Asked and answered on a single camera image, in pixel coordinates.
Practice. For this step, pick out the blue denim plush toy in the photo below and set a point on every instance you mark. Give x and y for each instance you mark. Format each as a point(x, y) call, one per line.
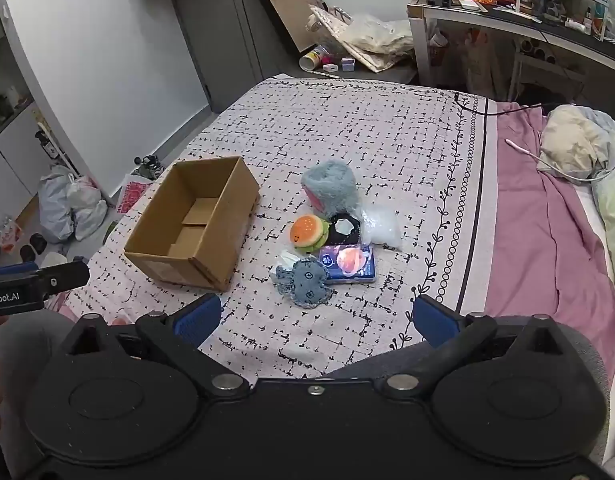
point(305, 285)

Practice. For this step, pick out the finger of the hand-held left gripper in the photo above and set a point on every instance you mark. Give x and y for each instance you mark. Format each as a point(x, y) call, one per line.
point(67, 274)
point(12, 269)

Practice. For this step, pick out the paper cup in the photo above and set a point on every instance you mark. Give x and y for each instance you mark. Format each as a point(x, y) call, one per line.
point(312, 58)

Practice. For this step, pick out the white plastic bags pile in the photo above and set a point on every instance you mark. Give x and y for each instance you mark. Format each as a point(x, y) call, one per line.
point(372, 35)

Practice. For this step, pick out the small purple box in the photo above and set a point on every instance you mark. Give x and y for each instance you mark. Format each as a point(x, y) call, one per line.
point(348, 63)

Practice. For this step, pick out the white cabinet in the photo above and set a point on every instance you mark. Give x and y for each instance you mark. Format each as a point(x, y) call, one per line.
point(12, 150)

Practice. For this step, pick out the hamburger plush toy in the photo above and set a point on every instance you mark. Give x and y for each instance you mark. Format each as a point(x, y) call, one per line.
point(308, 232)

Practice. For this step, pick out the beige crumpled pillow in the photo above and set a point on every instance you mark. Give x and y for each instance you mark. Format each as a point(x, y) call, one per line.
point(570, 140)

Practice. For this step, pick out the brown cardboard box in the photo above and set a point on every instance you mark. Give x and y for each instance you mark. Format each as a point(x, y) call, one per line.
point(235, 215)

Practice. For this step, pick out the orange snack packet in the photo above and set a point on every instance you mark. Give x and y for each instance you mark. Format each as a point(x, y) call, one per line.
point(7, 235)

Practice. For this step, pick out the small white cloth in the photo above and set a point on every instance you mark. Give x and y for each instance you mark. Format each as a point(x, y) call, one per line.
point(289, 259)

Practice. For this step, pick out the person's grey pant leg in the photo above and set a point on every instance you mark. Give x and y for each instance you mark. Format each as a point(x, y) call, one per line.
point(590, 360)
point(22, 332)

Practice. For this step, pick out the small pink box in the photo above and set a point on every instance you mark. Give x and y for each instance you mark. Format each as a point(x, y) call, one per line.
point(330, 67)

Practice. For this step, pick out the clear plastic bag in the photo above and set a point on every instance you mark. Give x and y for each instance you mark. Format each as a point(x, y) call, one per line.
point(382, 227)

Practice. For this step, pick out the black shoes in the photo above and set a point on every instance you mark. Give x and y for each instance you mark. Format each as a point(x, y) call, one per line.
point(34, 246)

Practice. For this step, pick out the fluffy blue pink plush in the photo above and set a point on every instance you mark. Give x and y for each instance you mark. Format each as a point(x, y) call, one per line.
point(330, 187)

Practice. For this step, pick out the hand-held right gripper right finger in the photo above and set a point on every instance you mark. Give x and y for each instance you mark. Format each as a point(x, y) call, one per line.
point(435, 320)

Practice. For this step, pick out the cluttered desk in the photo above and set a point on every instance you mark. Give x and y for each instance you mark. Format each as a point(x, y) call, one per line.
point(487, 15)

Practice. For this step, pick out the black framed brown board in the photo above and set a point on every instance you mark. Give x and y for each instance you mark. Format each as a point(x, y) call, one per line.
point(282, 5)

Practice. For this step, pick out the white black patterned blanket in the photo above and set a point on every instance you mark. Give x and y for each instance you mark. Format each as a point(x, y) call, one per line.
point(337, 135)

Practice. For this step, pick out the purple tissue packet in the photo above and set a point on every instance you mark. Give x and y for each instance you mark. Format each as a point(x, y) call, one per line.
point(350, 262)

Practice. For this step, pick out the red patterned packet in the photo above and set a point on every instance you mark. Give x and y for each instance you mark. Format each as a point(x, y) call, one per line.
point(132, 195)

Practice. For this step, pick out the grey white plastic bags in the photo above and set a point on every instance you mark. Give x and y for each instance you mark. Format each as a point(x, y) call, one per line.
point(69, 205)

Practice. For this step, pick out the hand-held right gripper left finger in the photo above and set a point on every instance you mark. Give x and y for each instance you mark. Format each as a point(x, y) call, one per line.
point(200, 317)

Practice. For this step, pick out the black lace pouch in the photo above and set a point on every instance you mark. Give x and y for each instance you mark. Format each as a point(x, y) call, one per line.
point(337, 235)

